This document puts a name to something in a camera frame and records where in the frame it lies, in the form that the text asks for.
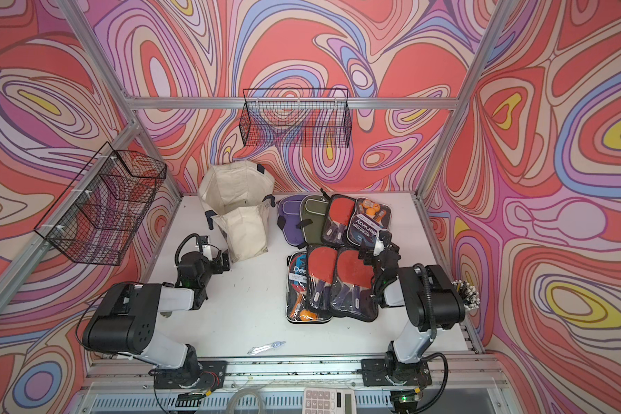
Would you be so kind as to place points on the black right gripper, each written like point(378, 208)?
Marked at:
point(369, 255)

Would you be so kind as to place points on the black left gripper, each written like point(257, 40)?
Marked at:
point(218, 269)

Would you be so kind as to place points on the black white-trimmed ping pong case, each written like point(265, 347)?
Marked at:
point(367, 220)

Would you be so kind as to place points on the clear red paddle case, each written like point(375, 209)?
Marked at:
point(352, 288)

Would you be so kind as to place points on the clear red ping pong case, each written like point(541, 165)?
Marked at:
point(338, 215)

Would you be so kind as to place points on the cream canvas tote bag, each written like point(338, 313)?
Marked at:
point(237, 198)

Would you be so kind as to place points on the purple ping pong paddle case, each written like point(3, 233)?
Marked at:
point(288, 219)

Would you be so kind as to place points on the clear Deerway ping pong set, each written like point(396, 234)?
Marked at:
point(297, 309)

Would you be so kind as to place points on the olive ping pong paddle case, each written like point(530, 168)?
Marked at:
point(313, 211)

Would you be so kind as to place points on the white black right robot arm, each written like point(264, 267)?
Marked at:
point(432, 305)

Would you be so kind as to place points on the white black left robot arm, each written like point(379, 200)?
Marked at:
point(125, 321)

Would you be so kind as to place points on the mesh cup of pencils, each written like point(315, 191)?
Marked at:
point(468, 293)

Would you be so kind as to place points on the small foil wrapper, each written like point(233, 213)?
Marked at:
point(266, 347)

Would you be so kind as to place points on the white pink calculator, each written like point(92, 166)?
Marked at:
point(318, 400)

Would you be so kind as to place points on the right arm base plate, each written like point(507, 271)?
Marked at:
point(383, 372)

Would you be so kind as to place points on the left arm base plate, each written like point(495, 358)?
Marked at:
point(206, 375)

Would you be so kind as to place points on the aluminium rail front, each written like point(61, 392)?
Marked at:
point(464, 371)

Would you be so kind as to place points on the black wire basket left wall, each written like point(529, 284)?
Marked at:
point(107, 211)

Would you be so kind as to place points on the black wire basket wall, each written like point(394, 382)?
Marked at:
point(296, 117)
point(107, 211)

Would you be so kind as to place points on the black wire basket back wall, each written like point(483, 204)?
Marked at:
point(296, 117)

